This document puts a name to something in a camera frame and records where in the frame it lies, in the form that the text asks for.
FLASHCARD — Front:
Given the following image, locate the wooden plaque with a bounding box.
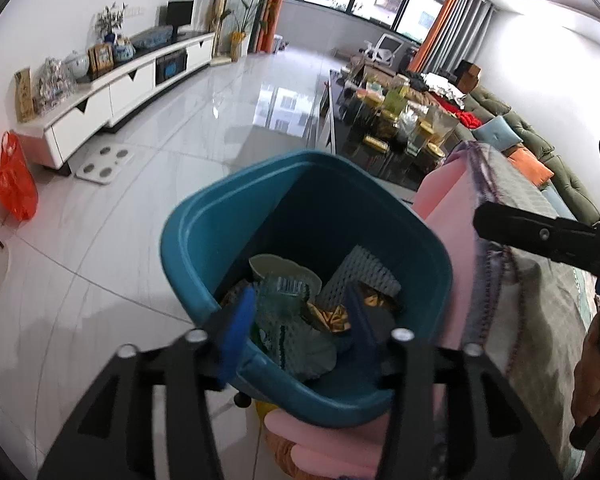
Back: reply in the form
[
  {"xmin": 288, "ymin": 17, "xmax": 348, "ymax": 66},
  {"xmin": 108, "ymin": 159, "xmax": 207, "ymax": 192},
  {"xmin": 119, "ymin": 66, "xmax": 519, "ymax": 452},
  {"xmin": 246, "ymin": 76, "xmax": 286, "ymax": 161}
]
[{"xmin": 14, "ymin": 67, "xmax": 36, "ymax": 123}]

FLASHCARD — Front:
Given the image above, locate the black monitor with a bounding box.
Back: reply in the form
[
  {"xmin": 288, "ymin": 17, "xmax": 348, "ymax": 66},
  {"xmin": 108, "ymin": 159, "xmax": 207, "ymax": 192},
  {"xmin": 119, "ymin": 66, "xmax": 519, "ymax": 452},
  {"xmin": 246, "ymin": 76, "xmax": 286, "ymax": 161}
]
[{"xmin": 166, "ymin": 0, "xmax": 196, "ymax": 28}]

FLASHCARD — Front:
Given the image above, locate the white TV cabinet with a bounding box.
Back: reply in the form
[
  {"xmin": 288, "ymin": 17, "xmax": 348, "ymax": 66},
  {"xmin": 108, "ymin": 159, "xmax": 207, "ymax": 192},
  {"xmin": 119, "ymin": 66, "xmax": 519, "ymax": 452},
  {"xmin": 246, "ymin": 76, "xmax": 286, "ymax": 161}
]
[{"xmin": 15, "ymin": 30, "xmax": 216, "ymax": 171}]

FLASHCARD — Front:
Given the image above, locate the blue white vase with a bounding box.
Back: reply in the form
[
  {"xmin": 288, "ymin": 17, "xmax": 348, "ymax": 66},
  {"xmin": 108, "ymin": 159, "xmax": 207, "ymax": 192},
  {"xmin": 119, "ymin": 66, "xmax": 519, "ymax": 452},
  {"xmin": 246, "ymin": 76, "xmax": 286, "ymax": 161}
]
[{"xmin": 112, "ymin": 37, "xmax": 136, "ymax": 63}]

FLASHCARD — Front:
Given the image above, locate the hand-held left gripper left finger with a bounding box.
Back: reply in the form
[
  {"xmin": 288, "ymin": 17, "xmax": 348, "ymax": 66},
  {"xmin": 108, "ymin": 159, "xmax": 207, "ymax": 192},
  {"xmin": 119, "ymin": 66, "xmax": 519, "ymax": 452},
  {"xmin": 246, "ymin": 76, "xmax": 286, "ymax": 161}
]
[{"xmin": 37, "ymin": 285, "xmax": 258, "ymax": 480}]

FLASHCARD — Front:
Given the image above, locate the person's right hand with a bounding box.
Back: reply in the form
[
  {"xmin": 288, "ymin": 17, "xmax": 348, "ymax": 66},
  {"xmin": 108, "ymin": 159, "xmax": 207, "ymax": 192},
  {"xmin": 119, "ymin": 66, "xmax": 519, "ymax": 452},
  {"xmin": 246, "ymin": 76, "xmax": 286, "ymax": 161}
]
[{"xmin": 570, "ymin": 305, "xmax": 600, "ymax": 426}]

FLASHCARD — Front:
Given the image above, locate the white foam net sleeve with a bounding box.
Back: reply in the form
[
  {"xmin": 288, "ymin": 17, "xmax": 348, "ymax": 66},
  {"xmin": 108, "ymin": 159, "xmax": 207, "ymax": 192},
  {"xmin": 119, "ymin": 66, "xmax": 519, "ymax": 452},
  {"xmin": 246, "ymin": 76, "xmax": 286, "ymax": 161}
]
[{"xmin": 315, "ymin": 245, "xmax": 402, "ymax": 311}]

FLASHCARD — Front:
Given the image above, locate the white jar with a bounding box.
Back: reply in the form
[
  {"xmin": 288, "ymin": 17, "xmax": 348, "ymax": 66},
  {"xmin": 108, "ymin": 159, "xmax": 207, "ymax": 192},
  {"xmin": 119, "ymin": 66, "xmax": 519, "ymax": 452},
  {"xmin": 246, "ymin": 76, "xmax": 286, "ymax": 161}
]
[{"xmin": 64, "ymin": 50, "xmax": 91, "ymax": 81}]

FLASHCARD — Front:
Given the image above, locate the blue trash bin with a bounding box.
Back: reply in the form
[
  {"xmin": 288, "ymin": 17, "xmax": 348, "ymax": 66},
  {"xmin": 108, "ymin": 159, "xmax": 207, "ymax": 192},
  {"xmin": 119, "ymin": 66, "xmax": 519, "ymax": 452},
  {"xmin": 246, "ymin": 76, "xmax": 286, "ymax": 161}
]
[{"xmin": 159, "ymin": 150, "xmax": 453, "ymax": 429}]

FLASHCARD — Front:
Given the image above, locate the patterned tablecloth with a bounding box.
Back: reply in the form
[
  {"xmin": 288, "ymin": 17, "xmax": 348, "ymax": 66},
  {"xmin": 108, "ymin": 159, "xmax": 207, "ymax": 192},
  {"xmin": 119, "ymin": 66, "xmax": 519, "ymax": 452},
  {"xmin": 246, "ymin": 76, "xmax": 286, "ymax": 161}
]
[{"xmin": 445, "ymin": 140, "xmax": 600, "ymax": 480}]

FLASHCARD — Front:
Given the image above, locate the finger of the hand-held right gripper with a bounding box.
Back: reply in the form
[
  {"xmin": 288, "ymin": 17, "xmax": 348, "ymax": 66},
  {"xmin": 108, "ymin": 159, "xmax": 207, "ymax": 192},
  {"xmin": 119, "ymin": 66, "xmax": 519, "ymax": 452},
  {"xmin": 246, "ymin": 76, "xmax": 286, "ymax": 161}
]
[{"xmin": 472, "ymin": 201, "xmax": 600, "ymax": 276}]

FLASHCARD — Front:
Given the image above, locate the orange cushion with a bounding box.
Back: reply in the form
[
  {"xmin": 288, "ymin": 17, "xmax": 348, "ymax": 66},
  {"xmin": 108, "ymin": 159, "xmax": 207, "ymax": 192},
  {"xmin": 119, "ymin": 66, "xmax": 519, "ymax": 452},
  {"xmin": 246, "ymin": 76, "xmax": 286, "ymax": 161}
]
[{"xmin": 507, "ymin": 145, "xmax": 555, "ymax": 186}]

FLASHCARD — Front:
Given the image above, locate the tall green potted plant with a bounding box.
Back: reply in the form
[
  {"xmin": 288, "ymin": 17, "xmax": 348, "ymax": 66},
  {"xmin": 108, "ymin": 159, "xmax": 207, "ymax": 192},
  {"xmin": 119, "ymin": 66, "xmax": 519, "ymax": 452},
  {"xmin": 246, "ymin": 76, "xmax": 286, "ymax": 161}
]
[{"xmin": 225, "ymin": 0, "xmax": 273, "ymax": 61}]

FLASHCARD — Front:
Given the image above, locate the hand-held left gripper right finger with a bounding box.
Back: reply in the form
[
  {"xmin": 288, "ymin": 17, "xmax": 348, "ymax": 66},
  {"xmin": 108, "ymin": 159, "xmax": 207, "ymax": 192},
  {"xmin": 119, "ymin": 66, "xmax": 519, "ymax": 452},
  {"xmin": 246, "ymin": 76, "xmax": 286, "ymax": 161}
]
[{"xmin": 342, "ymin": 282, "xmax": 563, "ymax": 480}]

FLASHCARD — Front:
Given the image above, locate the white office chair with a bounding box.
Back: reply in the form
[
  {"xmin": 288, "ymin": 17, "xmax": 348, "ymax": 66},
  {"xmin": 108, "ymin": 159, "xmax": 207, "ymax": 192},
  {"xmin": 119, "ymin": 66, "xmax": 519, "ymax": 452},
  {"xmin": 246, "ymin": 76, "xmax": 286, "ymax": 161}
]
[{"xmin": 364, "ymin": 33, "xmax": 406, "ymax": 66}]

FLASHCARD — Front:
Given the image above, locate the blue tray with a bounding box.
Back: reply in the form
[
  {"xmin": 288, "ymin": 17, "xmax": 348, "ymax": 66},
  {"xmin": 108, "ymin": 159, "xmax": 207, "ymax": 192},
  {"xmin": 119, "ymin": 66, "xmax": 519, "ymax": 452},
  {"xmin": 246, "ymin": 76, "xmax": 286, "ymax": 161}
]
[{"xmin": 130, "ymin": 27, "xmax": 176, "ymax": 48}]

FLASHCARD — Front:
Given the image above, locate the flower vase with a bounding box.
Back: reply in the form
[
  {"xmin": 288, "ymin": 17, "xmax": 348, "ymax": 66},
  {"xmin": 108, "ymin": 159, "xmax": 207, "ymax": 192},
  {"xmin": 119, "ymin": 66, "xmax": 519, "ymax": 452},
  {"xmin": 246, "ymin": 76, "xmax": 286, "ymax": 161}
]
[{"xmin": 95, "ymin": 2, "xmax": 129, "ymax": 43}]

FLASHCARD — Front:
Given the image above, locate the glass coffee table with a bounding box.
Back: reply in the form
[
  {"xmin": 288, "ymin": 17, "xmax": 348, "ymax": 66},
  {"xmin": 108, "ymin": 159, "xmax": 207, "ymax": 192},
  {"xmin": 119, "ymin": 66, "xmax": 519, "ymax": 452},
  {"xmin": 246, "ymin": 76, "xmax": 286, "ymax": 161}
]
[{"xmin": 315, "ymin": 70, "xmax": 461, "ymax": 191}]

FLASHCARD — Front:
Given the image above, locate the glass ornament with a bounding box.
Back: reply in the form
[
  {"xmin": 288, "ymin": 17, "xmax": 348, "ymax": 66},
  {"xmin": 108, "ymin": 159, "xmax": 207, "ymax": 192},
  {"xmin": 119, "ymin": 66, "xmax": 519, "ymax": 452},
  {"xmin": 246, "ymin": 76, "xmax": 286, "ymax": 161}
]
[{"xmin": 32, "ymin": 57, "xmax": 76, "ymax": 111}]

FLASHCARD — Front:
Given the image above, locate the brown wooden box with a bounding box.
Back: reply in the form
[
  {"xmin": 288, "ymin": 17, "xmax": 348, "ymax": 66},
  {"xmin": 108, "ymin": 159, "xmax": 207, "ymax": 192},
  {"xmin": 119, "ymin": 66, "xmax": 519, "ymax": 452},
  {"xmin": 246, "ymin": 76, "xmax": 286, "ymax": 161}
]
[{"xmin": 455, "ymin": 60, "xmax": 482, "ymax": 92}]

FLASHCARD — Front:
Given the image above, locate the white bathroom scale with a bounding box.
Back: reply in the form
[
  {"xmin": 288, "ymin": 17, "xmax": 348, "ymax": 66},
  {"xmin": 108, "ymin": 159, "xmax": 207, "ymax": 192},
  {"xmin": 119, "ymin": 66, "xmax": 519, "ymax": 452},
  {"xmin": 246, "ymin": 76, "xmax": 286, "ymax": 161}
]
[{"xmin": 75, "ymin": 142, "xmax": 136, "ymax": 186}]

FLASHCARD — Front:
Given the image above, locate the white paper bowl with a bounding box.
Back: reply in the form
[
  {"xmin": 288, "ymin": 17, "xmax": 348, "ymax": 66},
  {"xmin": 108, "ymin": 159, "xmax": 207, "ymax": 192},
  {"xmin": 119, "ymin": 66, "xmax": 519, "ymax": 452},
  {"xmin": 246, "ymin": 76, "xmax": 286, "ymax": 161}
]
[{"xmin": 248, "ymin": 254, "xmax": 323, "ymax": 296}]

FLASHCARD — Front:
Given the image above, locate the green clear wrapper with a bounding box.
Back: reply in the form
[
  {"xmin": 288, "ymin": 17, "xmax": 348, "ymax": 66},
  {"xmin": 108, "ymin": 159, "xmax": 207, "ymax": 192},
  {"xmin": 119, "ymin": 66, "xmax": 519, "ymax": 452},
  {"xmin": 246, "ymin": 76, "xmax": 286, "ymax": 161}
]
[{"xmin": 250, "ymin": 275, "xmax": 338, "ymax": 381}]

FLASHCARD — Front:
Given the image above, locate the red plastic bag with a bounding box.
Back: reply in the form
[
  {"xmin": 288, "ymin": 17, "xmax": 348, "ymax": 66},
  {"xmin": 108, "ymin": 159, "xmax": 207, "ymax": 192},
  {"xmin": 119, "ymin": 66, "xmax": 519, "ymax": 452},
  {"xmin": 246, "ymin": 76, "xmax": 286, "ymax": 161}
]
[{"xmin": 0, "ymin": 131, "xmax": 39, "ymax": 221}]

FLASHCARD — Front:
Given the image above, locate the orange grey curtain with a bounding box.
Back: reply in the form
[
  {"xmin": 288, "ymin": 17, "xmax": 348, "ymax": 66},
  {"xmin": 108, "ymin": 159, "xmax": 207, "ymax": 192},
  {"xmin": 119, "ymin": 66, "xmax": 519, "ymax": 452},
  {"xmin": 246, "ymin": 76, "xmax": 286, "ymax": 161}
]
[
  {"xmin": 257, "ymin": 0, "xmax": 293, "ymax": 53},
  {"xmin": 410, "ymin": 0, "xmax": 493, "ymax": 73}
]

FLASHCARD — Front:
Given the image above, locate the green brown sofa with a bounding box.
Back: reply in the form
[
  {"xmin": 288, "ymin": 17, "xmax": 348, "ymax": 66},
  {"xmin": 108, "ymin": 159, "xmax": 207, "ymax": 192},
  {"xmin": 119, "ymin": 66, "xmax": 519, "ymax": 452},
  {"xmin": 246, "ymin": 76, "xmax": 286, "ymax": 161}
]
[{"xmin": 455, "ymin": 85, "xmax": 600, "ymax": 226}]

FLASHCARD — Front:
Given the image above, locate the pink chair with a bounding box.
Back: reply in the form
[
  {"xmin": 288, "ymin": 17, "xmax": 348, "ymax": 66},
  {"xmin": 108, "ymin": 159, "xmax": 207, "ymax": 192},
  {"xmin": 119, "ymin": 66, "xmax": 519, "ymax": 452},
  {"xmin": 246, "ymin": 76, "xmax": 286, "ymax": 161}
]
[{"xmin": 260, "ymin": 152, "xmax": 486, "ymax": 480}]

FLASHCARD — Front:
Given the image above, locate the picture frame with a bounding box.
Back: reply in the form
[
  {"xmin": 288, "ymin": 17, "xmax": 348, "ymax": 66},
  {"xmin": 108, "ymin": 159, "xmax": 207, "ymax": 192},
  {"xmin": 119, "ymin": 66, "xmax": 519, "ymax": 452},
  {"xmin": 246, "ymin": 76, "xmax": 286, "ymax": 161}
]
[{"xmin": 87, "ymin": 44, "xmax": 115, "ymax": 75}]

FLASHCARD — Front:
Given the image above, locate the blue cushion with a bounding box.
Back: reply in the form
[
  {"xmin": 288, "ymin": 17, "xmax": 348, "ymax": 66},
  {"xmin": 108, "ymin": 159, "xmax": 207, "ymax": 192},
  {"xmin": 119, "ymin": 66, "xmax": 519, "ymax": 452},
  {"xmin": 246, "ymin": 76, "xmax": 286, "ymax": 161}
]
[
  {"xmin": 472, "ymin": 116, "xmax": 523, "ymax": 151},
  {"xmin": 545, "ymin": 187, "xmax": 578, "ymax": 221}
]

